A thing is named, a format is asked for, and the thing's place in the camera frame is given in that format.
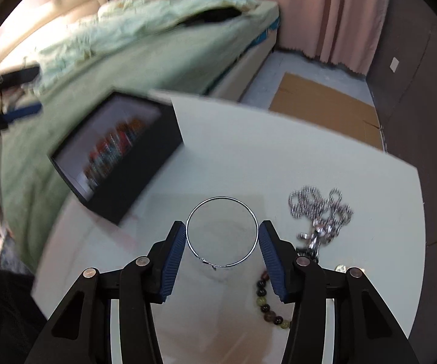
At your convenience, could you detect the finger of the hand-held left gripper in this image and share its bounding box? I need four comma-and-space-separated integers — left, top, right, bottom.
0, 102, 44, 130
0, 65, 41, 89

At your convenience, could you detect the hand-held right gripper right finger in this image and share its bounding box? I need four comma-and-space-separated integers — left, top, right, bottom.
258, 220, 420, 364

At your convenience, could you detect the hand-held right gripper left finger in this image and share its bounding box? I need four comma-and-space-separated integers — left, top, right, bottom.
32, 220, 187, 364

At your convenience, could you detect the multicoloured bead bracelet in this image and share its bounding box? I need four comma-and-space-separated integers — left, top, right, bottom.
255, 269, 293, 330

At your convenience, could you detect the silver chain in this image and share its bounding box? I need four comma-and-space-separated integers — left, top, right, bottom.
288, 186, 355, 263

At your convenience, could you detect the silver bangle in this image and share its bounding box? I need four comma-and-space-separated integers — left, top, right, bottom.
185, 196, 259, 270

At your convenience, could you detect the colourful jewelry heap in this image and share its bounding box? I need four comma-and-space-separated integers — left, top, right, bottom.
84, 117, 148, 189

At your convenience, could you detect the black box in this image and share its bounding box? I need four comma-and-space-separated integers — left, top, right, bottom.
49, 90, 184, 226

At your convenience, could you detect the bed with green sheet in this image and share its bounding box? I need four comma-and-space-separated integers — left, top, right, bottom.
0, 0, 281, 274

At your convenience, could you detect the cream headboard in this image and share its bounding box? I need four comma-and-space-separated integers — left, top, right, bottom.
0, 0, 110, 73

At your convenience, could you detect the light green duvet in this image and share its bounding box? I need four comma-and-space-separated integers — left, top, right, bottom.
32, 0, 265, 96

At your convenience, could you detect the flat brown cardboard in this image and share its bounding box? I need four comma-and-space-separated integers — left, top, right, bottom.
269, 72, 385, 153

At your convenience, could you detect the dark grey wardrobe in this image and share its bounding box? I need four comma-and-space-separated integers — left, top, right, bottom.
366, 0, 437, 248

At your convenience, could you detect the pink curtain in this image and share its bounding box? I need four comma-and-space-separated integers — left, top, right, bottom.
247, 0, 393, 75

